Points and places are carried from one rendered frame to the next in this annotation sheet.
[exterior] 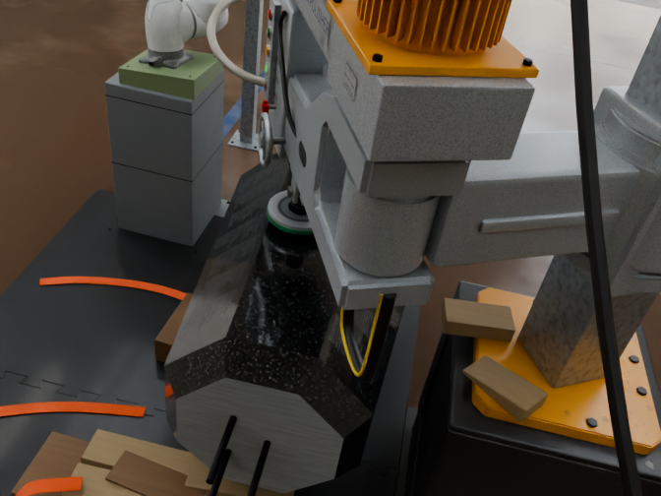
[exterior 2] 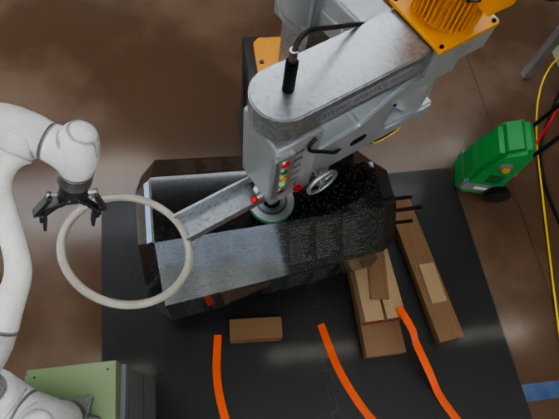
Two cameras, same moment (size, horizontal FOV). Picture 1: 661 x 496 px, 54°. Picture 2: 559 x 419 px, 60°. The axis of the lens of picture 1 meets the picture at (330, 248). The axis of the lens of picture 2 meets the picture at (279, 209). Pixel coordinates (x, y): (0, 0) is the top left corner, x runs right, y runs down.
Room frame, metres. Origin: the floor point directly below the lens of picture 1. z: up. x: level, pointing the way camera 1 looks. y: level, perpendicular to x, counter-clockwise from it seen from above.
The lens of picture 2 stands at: (2.06, 1.03, 2.92)
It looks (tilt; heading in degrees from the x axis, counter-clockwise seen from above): 65 degrees down; 246
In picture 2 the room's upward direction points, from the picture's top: 11 degrees clockwise
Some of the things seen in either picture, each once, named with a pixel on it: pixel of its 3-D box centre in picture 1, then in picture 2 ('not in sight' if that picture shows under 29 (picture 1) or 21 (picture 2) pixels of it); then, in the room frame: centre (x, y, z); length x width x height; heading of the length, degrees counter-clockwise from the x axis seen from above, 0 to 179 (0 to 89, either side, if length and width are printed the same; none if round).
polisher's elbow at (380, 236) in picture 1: (386, 212); (409, 80); (1.08, -0.10, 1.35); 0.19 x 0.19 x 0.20
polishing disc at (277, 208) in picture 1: (300, 209); (271, 200); (1.70, 0.11, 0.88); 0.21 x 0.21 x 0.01
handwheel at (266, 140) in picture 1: (277, 140); (317, 175); (1.55, 0.19, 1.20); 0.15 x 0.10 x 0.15; 19
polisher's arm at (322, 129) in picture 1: (344, 159); (359, 114); (1.33, 0.00, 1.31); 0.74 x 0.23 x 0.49; 19
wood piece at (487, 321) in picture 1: (476, 319); not in sight; (1.40, -0.46, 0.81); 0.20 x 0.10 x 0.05; 92
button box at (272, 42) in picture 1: (273, 51); (280, 174); (1.73, 0.24, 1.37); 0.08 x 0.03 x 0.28; 19
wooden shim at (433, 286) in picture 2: not in sight; (432, 282); (0.72, 0.52, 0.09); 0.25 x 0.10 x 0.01; 88
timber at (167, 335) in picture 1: (185, 329); (255, 330); (1.85, 0.54, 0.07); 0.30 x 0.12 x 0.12; 170
